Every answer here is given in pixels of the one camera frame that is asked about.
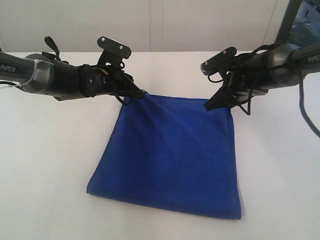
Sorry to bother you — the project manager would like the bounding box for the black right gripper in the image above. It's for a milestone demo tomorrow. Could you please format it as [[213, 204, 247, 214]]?
[[204, 67, 268, 111]]

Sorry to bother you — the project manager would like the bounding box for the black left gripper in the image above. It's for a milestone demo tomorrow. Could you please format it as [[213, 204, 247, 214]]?
[[94, 66, 148, 100]]

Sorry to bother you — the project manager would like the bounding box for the blue towel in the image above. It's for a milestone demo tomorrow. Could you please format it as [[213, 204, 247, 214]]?
[[86, 94, 242, 220]]

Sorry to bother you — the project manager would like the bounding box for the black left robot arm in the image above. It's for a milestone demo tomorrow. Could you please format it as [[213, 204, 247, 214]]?
[[0, 52, 146, 105]]

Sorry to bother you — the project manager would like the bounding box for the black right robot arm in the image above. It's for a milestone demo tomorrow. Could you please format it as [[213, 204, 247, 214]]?
[[200, 43, 320, 111]]

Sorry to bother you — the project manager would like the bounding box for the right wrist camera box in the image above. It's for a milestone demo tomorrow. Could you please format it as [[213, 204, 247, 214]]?
[[200, 46, 237, 78]]

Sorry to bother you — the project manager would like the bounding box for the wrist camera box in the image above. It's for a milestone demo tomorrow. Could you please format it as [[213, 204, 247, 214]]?
[[200, 46, 237, 78], [96, 36, 132, 59]]

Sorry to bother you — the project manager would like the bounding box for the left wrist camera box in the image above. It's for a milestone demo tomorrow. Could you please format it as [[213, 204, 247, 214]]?
[[96, 36, 132, 59]]

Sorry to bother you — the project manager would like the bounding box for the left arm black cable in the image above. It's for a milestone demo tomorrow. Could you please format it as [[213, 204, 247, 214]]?
[[0, 36, 137, 106]]

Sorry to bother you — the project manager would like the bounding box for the dark window frame post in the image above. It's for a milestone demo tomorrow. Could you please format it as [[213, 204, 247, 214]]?
[[274, 0, 302, 44]]

